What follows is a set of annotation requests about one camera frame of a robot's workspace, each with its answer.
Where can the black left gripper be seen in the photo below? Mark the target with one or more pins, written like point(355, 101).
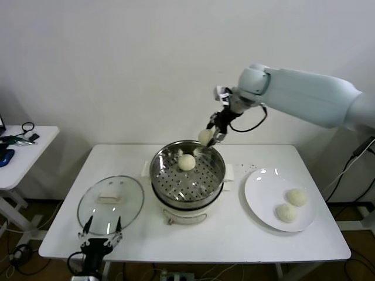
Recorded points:
point(95, 248)

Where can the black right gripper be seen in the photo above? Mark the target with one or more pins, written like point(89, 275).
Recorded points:
point(224, 120)

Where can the white steamed baozi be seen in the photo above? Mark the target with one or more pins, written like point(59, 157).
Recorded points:
point(286, 213)
point(296, 197)
point(204, 137)
point(186, 163)

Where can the glass pot lid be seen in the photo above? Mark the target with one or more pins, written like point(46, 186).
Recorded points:
point(129, 199)

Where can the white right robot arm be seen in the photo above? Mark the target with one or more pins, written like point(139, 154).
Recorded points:
point(307, 90)

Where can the stainless steel steamer basket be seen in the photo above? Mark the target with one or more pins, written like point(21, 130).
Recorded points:
point(164, 164)

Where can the white electric cooker base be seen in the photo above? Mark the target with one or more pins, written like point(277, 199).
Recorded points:
point(187, 216)

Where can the white round plate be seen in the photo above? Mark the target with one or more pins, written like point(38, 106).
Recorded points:
point(260, 215)

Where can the white side table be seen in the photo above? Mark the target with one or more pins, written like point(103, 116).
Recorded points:
point(35, 158)

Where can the small black device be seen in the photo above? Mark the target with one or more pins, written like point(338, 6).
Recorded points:
point(34, 137)

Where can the blue object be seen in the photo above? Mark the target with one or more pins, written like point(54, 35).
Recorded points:
point(7, 156)

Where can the black power adapter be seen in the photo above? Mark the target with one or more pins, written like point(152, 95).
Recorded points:
point(361, 148)

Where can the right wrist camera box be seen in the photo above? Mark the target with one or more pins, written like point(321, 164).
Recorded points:
point(221, 93)

